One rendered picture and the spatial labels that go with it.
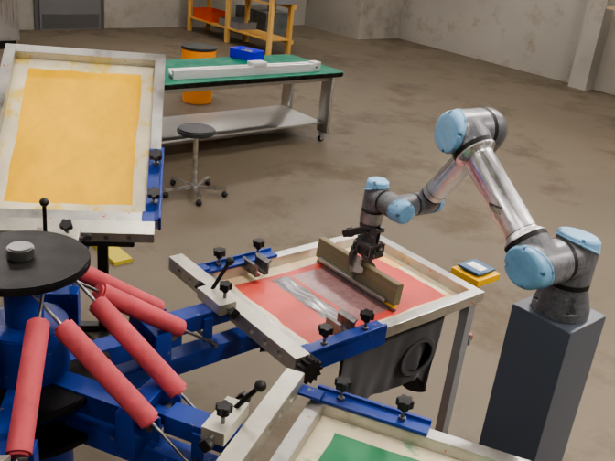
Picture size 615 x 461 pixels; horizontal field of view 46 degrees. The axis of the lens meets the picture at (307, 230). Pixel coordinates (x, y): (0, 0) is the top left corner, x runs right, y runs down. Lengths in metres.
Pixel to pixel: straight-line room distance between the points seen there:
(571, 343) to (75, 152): 1.72
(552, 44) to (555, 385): 10.96
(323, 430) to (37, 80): 1.72
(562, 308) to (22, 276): 1.33
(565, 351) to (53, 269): 1.29
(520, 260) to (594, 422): 2.11
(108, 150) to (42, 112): 0.29
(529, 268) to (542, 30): 11.14
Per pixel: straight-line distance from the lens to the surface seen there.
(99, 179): 2.59
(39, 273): 1.74
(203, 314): 2.12
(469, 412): 3.69
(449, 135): 2.00
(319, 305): 2.38
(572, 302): 2.03
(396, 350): 2.48
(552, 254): 1.89
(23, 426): 1.60
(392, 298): 2.39
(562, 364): 2.05
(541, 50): 12.92
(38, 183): 2.60
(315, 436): 1.85
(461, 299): 2.49
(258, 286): 2.46
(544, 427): 2.16
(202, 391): 3.57
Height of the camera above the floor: 2.12
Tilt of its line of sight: 24 degrees down
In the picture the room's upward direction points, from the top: 6 degrees clockwise
